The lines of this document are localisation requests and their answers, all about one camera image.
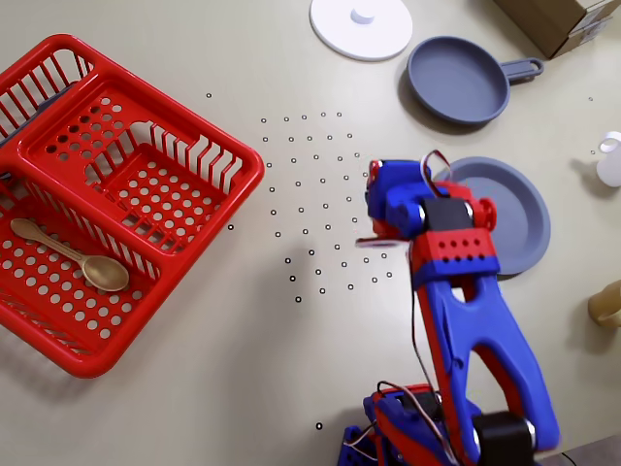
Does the grey plastic frying pan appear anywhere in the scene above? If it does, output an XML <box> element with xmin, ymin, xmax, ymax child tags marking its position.
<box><xmin>406</xmin><ymin>36</ymin><xmax>545</xmax><ymax>127</ymax></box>

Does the grey plastic plate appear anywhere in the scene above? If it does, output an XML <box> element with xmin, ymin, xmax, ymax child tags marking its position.
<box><xmin>433</xmin><ymin>155</ymin><xmax>552</xmax><ymax>277</ymax></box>

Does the brown cardboard box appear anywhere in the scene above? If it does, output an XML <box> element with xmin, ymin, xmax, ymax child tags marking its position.
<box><xmin>492</xmin><ymin>0</ymin><xmax>615</xmax><ymax>60</ymax></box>

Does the dark thin arm cable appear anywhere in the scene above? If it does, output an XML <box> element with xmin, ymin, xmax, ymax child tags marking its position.
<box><xmin>409</xmin><ymin>285</ymin><xmax>439</xmax><ymax>390</ymax></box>

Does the white plastic jug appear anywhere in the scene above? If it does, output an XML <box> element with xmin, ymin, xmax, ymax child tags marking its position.
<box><xmin>595</xmin><ymin>130</ymin><xmax>621</xmax><ymax>188</ymax></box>

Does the red plastic dish basket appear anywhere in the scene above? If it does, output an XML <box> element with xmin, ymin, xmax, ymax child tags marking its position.
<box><xmin>0</xmin><ymin>33</ymin><xmax>267</xmax><ymax>380</ymax></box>

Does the white round lid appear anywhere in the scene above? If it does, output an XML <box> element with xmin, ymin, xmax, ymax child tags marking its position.
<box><xmin>309</xmin><ymin>0</ymin><xmax>414</xmax><ymax>62</ymax></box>

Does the wooden spoon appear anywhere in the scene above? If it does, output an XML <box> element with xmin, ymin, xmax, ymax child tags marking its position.
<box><xmin>10</xmin><ymin>217</ymin><xmax>131</xmax><ymax>293</ymax></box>

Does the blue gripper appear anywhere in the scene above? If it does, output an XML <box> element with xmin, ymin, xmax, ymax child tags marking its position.
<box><xmin>364</xmin><ymin>158</ymin><xmax>431</xmax><ymax>237</ymax></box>

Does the beige plastic cup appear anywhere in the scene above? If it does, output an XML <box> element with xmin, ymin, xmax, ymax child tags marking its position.
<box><xmin>587</xmin><ymin>279</ymin><xmax>621</xmax><ymax>329</ymax></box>

